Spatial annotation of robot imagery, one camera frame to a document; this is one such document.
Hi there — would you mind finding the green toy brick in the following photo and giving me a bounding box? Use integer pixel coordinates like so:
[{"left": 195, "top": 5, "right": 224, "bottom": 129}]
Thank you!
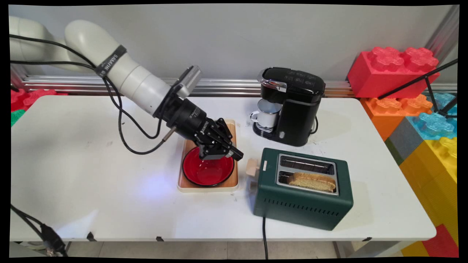
[{"left": 11, "top": 109, "right": 27, "bottom": 127}]

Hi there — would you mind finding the green two-slot toaster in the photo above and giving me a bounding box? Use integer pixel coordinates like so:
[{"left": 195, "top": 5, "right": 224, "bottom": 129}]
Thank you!
[{"left": 253, "top": 148, "right": 354, "bottom": 231}]

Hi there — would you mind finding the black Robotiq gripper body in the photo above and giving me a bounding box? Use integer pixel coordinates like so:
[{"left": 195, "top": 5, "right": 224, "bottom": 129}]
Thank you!
[{"left": 154, "top": 96, "right": 224, "bottom": 152}]

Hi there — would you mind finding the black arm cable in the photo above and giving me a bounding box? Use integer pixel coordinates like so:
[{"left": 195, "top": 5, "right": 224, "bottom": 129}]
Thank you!
[{"left": 9, "top": 34, "right": 180, "bottom": 257}]

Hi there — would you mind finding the toasted bread slice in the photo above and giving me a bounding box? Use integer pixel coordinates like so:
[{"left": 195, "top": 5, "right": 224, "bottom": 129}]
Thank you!
[{"left": 287, "top": 172, "right": 336, "bottom": 193}]

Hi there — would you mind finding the red studded toy brick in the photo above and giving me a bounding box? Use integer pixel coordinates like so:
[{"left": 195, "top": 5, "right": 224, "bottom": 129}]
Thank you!
[{"left": 11, "top": 89, "right": 68, "bottom": 112}]

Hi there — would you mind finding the grey printed velcro strap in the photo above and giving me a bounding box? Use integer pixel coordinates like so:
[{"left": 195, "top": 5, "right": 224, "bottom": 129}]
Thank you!
[{"left": 95, "top": 45, "right": 128, "bottom": 77}]

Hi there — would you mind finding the wooden tray with cream rim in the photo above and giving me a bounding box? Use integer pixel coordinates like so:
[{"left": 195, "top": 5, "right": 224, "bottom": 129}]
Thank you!
[{"left": 177, "top": 119, "right": 239, "bottom": 193}]

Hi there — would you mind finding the red bowl with black rim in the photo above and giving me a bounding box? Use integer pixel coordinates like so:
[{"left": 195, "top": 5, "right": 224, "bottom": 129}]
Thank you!
[{"left": 182, "top": 146, "right": 235, "bottom": 188}]

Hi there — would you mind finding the large red toy brick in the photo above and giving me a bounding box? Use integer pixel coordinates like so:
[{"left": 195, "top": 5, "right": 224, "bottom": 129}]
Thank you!
[{"left": 347, "top": 46, "right": 440, "bottom": 98}]

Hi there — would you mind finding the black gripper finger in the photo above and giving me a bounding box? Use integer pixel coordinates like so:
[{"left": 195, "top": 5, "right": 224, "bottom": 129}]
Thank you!
[
  {"left": 214, "top": 118, "right": 244, "bottom": 161},
  {"left": 199, "top": 143, "right": 234, "bottom": 162}
]

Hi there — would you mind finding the large yellow toy brick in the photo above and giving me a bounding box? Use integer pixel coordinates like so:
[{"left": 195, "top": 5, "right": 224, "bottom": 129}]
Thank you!
[{"left": 399, "top": 136, "right": 458, "bottom": 257}]

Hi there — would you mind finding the slanted aluminium frame post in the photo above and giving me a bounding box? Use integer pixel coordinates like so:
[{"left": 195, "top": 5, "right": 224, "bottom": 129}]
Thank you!
[{"left": 425, "top": 5, "right": 460, "bottom": 63}]

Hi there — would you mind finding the aluminium rail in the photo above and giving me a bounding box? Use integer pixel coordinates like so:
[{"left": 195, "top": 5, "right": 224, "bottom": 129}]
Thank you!
[{"left": 11, "top": 64, "right": 457, "bottom": 98}]

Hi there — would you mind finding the beige toaster lever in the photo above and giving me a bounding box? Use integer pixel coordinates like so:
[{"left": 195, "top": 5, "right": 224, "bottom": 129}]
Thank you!
[{"left": 245, "top": 158, "right": 260, "bottom": 178}]

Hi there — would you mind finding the white enamel mug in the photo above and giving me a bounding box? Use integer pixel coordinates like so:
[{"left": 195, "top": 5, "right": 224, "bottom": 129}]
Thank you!
[{"left": 250, "top": 99, "right": 282, "bottom": 129}]

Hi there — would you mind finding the black coffee machine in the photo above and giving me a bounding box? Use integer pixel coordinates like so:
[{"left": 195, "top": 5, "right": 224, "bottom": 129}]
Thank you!
[{"left": 252, "top": 67, "right": 326, "bottom": 147}]

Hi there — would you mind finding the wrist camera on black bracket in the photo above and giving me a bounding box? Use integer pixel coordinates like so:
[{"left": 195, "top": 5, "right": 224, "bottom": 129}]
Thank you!
[{"left": 171, "top": 65, "right": 203, "bottom": 99}]

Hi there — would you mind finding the large blue toy brick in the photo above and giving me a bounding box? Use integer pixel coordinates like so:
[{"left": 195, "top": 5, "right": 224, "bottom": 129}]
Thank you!
[{"left": 407, "top": 92, "right": 458, "bottom": 140}]

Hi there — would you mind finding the black toaster power cord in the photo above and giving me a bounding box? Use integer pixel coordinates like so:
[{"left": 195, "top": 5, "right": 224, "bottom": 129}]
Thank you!
[{"left": 262, "top": 216, "right": 269, "bottom": 259}]

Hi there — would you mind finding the large orange toy brick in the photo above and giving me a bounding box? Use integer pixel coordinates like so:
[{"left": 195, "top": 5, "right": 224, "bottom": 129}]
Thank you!
[{"left": 360, "top": 94, "right": 434, "bottom": 141}]

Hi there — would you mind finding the black tripod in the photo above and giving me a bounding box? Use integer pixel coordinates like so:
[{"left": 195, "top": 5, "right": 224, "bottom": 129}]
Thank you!
[{"left": 378, "top": 58, "right": 458, "bottom": 118}]

